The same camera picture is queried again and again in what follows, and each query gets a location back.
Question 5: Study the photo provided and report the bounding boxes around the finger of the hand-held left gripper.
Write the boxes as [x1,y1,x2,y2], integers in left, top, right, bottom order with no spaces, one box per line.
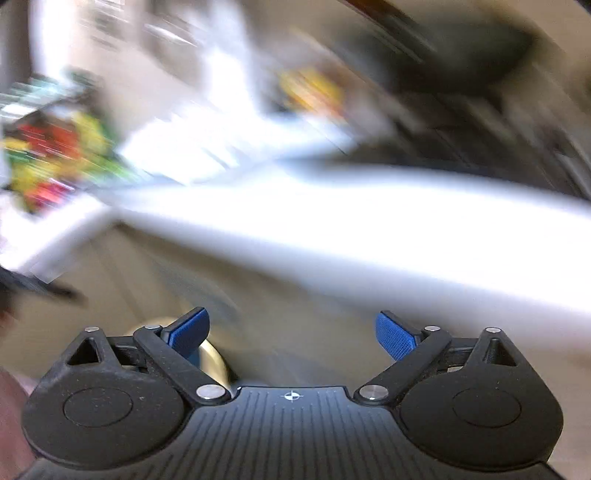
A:
[0,267,87,302]

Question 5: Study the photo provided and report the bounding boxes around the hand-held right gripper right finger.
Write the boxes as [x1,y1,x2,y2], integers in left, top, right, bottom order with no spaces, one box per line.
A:
[353,311,520,407]

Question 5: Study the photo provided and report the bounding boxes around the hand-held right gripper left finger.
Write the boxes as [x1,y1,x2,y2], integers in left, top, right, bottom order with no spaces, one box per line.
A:
[67,307,230,407]

